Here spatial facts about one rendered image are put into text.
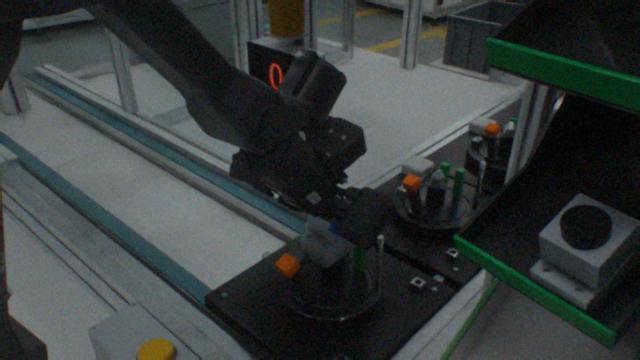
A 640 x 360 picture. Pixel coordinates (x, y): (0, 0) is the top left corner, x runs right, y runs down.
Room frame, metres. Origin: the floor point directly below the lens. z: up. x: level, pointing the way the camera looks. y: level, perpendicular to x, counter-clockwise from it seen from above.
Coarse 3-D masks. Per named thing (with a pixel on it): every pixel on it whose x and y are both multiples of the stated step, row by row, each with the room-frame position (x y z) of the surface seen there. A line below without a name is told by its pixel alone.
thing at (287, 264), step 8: (288, 256) 0.49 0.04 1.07; (296, 256) 0.50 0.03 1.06; (304, 256) 0.50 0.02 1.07; (280, 264) 0.48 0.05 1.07; (288, 264) 0.48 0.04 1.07; (296, 264) 0.48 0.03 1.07; (288, 272) 0.47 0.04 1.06; (296, 272) 0.48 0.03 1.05; (288, 280) 0.49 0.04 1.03; (296, 280) 0.48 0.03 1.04; (296, 288) 0.49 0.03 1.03; (304, 288) 0.49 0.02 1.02; (296, 296) 0.50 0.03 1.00; (304, 296) 0.49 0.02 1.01
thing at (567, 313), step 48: (576, 96) 0.42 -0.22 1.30; (576, 144) 0.42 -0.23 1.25; (624, 144) 0.41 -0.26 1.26; (528, 192) 0.39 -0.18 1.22; (576, 192) 0.38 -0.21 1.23; (624, 192) 0.36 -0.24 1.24; (480, 240) 0.36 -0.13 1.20; (528, 240) 0.34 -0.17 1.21; (528, 288) 0.29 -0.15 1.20; (624, 288) 0.29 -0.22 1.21
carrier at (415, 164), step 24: (408, 168) 0.85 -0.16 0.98; (432, 168) 0.86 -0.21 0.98; (480, 168) 0.71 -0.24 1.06; (384, 192) 0.79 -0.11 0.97; (432, 192) 0.71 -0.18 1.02; (456, 192) 0.74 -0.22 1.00; (480, 192) 0.71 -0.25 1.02; (408, 216) 0.69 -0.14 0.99; (432, 216) 0.69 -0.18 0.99; (456, 216) 0.69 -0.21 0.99; (384, 240) 0.65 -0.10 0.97; (408, 240) 0.65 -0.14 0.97; (432, 240) 0.65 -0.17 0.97; (408, 264) 0.61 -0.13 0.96; (432, 264) 0.60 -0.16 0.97; (456, 264) 0.60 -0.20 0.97; (456, 288) 0.56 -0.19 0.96
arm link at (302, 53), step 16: (304, 64) 0.51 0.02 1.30; (320, 64) 0.52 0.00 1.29; (288, 80) 0.50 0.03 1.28; (304, 80) 0.50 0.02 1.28; (320, 80) 0.51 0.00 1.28; (336, 80) 0.51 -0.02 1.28; (288, 96) 0.47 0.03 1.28; (304, 96) 0.49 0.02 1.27; (320, 96) 0.50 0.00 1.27; (336, 96) 0.51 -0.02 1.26; (272, 112) 0.42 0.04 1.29; (288, 112) 0.44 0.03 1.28; (304, 112) 0.45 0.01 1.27; (320, 112) 0.49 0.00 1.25; (272, 128) 0.42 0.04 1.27; (288, 128) 0.44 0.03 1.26; (320, 128) 0.50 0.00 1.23; (272, 144) 0.42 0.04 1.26
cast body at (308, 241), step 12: (312, 216) 0.53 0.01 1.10; (324, 216) 0.53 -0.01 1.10; (312, 228) 0.53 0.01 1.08; (324, 228) 0.52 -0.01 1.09; (312, 240) 0.52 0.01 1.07; (324, 240) 0.52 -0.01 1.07; (336, 240) 0.52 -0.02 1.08; (312, 252) 0.52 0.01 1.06; (324, 252) 0.50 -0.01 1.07; (336, 252) 0.52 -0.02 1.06; (324, 264) 0.50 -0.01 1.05
